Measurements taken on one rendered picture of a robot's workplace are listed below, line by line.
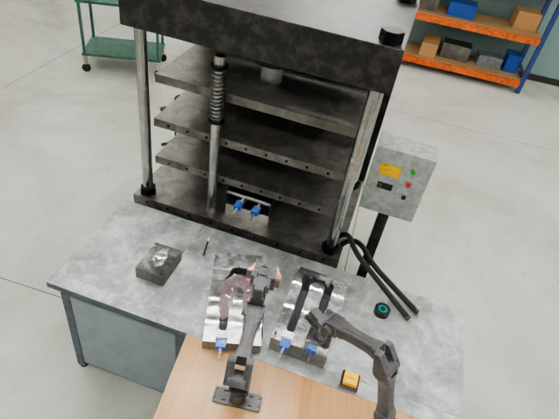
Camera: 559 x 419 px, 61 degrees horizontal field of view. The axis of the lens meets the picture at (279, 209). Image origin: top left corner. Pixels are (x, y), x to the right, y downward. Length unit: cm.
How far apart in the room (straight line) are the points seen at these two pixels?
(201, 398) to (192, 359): 19
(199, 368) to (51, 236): 211
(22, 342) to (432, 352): 239
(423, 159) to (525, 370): 189
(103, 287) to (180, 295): 37
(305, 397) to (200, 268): 86
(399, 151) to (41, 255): 263
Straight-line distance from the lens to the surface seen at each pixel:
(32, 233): 402
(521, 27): 788
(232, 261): 240
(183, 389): 212
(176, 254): 248
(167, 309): 234
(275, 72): 262
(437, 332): 255
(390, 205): 260
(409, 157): 243
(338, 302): 231
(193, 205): 290
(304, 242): 275
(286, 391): 214
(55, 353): 326
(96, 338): 282
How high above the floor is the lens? 265
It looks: 40 degrees down
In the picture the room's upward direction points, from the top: 10 degrees clockwise
